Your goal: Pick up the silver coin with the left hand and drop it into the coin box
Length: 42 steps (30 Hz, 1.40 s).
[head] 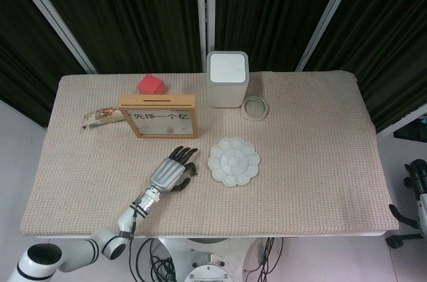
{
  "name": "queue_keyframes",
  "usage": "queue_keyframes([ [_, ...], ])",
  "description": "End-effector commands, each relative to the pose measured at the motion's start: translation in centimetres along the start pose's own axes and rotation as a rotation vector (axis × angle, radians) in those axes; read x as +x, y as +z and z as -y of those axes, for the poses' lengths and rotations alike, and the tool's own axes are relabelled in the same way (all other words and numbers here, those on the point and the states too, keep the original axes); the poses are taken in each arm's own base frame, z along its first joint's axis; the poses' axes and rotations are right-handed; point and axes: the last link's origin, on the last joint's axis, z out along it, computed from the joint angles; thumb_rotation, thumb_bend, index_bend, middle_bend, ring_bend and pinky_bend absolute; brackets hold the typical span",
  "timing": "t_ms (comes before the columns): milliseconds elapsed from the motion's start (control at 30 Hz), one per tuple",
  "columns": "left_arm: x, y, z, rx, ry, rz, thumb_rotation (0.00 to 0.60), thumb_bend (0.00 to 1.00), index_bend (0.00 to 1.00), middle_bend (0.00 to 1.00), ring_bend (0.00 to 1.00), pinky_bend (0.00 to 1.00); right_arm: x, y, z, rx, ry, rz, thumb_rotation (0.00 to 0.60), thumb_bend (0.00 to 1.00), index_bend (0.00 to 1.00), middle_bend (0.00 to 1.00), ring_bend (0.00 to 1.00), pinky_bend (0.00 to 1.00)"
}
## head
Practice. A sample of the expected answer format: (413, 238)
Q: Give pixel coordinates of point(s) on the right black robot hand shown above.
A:
(417, 175)

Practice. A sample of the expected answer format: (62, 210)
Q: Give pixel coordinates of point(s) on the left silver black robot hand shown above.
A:
(168, 172)

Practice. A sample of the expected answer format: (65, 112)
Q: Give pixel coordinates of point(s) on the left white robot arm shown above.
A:
(130, 218)

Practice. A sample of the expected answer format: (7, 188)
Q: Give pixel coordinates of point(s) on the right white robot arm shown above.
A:
(423, 212)

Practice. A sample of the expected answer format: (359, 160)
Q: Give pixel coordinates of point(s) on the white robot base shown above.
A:
(207, 262)

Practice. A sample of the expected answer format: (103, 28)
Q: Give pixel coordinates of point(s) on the coin inside money box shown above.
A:
(170, 130)

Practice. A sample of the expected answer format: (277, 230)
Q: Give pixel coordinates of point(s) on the black office chair base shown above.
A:
(403, 217)

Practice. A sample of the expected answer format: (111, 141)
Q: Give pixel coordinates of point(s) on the white flower paint palette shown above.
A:
(234, 162)

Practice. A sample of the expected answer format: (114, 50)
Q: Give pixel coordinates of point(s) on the brown snack packet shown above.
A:
(100, 116)

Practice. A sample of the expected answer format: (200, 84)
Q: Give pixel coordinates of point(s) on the red cube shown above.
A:
(151, 84)

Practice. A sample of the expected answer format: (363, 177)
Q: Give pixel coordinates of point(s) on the beige masking tape roll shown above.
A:
(245, 112)

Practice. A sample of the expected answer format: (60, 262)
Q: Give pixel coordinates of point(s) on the white square trash bin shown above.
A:
(227, 92)

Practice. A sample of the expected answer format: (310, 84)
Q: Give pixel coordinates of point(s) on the pink woven tablecloth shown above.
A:
(300, 178)

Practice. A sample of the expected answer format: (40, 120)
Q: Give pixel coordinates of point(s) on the black curtain panel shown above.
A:
(23, 62)
(133, 15)
(390, 45)
(267, 12)

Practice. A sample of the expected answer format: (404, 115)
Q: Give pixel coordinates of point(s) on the wooden frame money box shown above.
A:
(156, 100)

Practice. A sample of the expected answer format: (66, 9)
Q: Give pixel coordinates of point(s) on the white partition post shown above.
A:
(56, 15)
(205, 15)
(328, 15)

